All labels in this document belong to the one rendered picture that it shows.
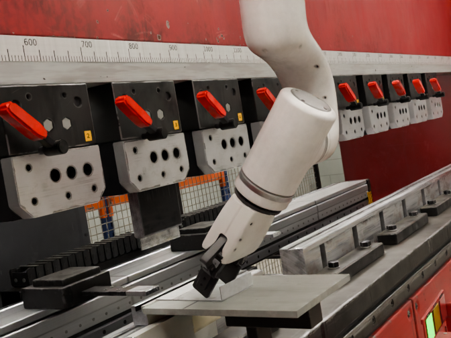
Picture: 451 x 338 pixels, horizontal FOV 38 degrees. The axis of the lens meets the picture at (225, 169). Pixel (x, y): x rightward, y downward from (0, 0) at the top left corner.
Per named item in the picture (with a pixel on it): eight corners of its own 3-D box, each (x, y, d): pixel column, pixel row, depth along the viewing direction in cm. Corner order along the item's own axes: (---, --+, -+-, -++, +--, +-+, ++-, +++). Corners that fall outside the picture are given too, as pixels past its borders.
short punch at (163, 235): (146, 250, 102) (136, 190, 101) (137, 251, 103) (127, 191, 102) (184, 236, 110) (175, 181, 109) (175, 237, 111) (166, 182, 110)
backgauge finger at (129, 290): (130, 311, 104) (125, 280, 103) (23, 309, 118) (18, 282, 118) (176, 290, 114) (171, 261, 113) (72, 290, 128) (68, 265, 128)
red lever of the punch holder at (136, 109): (129, 91, 91) (169, 131, 97) (108, 96, 93) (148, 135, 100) (125, 101, 90) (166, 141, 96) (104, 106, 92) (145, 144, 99)
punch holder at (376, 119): (372, 134, 178) (363, 74, 177) (343, 138, 183) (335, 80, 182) (390, 129, 191) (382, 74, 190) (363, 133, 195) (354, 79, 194)
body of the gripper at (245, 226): (260, 172, 99) (230, 229, 103) (223, 182, 91) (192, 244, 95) (298, 200, 96) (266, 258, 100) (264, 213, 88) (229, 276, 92)
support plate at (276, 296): (297, 318, 84) (296, 310, 84) (143, 314, 98) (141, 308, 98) (350, 279, 99) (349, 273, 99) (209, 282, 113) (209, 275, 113)
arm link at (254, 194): (262, 159, 98) (254, 176, 99) (230, 167, 91) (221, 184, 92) (306, 191, 95) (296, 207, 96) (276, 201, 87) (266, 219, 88)
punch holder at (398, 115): (396, 128, 195) (387, 73, 194) (368, 132, 199) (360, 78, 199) (411, 124, 207) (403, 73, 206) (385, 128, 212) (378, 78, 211)
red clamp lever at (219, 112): (209, 87, 107) (239, 121, 114) (190, 91, 110) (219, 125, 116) (207, 96, 107) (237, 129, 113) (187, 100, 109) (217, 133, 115)
